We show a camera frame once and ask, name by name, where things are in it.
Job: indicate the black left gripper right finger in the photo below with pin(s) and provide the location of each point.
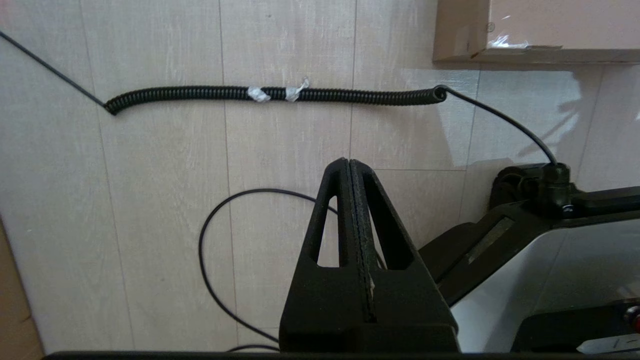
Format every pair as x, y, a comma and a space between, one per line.
410, 305

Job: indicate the brown cardboard shoe box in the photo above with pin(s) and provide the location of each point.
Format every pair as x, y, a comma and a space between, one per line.
550, 25

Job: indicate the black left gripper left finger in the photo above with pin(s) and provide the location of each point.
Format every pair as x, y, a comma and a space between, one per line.
320, 300

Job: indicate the plain brown cardboard box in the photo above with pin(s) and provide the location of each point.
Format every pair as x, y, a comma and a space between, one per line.
12, 310

